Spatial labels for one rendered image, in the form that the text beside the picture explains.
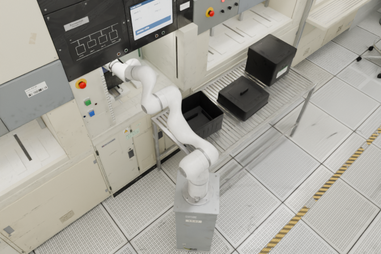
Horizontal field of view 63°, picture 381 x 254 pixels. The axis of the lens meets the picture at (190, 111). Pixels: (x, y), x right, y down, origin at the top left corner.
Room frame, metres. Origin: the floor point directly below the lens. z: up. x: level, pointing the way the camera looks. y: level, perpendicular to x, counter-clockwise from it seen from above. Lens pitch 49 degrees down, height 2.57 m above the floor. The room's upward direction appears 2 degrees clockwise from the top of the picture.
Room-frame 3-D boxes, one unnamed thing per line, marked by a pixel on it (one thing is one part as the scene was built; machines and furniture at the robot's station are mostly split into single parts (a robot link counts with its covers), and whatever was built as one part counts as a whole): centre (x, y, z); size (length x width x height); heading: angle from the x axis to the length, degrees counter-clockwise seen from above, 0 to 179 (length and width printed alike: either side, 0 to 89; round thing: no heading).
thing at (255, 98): (1.67, -0.41, 0.83); 0.29 x 0.29 x 0.13; 44
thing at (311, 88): (1.69, -0.38, 0.38); 1.30 x 0.60 x 0.76; 132
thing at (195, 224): (0.90, -0.06, 0.38); 0.28 x 0.28 x 0.76; 87
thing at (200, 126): (1.43, -0.04, 0.85); 0.28 x 0.28 x 0.17; 37
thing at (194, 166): (0.87, -0.03, 1.07); 0.19 x 0.12 x 0.24; 131
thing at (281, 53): (2.04, -0.65, 0.89); 0.29 x 0.29 x 0.25; 44
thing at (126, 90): (1.63, 0.60, 0.89); 0.22 x 0.21 x 0.04; 42
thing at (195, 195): (0.90, -0.06, 0.85); 0.19 x 0.19 x 0.18
